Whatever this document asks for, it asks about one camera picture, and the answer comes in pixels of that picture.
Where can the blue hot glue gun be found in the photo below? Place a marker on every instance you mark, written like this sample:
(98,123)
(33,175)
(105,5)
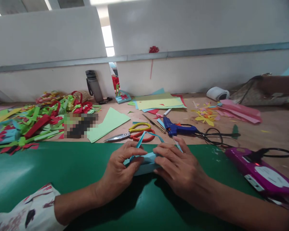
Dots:
(174,127)

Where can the white tape roll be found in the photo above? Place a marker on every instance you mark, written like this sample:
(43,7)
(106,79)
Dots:
(218,93)

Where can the metal craft knife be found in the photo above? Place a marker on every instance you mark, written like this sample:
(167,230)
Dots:
(154,123)

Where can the light blue paper strip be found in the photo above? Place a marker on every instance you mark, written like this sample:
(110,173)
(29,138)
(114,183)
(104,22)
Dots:
(139,122)
(161,123)

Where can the green cutting mat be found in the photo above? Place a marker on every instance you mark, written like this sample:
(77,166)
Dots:
(62,166)

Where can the person's left thumb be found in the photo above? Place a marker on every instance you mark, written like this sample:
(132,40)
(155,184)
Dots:
(139,152)

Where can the dark green paper leaf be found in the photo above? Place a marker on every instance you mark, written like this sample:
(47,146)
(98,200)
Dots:
(235,131)

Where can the person's right hand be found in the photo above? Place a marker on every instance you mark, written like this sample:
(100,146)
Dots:
(183,173)

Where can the pile of paper craft pieces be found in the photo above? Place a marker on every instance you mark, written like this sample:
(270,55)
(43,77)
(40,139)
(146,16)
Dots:
(33,120)

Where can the beige handbag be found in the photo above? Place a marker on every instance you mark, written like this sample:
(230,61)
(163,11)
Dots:
(253,96)

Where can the purple power strip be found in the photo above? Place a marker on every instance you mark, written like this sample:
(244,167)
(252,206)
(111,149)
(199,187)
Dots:
(262,173)

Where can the grey water bottle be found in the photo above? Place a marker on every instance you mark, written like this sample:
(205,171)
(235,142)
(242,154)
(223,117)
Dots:
(94,87)

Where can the person's right index finger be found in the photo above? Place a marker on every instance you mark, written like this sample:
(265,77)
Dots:
(171,146)

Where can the pile of yellow orange scraps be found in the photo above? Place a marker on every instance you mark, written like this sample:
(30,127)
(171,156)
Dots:
(207,115)

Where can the red paper flower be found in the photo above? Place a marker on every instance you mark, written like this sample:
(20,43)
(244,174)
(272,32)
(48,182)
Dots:
(154,49)

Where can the stack of coloured paper sheets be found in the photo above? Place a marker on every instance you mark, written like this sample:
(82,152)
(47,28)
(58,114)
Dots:
(159,102)

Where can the blue basket with red flower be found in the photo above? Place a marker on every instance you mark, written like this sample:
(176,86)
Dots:
(122,97)

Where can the pink paper sheets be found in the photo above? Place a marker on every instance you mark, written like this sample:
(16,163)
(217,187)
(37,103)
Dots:
(240,112)

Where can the person's right fingers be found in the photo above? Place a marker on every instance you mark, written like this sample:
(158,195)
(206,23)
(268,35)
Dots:
(161,171)

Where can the person's right thumb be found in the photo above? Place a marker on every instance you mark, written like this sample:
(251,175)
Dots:
(160,152)

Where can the person's left index finger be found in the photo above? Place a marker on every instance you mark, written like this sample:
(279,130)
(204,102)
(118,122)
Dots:
(132,144)

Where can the person's left hand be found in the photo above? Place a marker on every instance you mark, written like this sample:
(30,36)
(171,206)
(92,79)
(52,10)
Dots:
(119,168)

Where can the light blue paper basket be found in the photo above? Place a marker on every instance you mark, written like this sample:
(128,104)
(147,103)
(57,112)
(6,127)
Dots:
(148,157)

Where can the person's left fingers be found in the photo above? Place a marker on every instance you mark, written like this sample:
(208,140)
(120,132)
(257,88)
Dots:
(131,171)

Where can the light green paper sheet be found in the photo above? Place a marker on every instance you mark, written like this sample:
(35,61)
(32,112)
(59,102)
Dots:
(108,125)

